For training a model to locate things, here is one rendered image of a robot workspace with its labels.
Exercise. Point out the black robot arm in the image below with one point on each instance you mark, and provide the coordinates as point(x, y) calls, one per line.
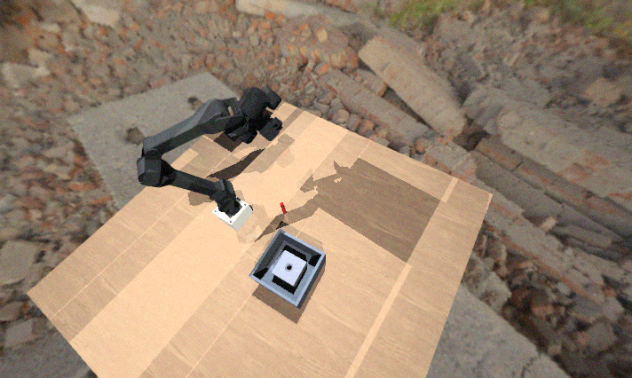
point(211, 118)

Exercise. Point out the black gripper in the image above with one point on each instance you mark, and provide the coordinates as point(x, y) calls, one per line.
point(275, 101)

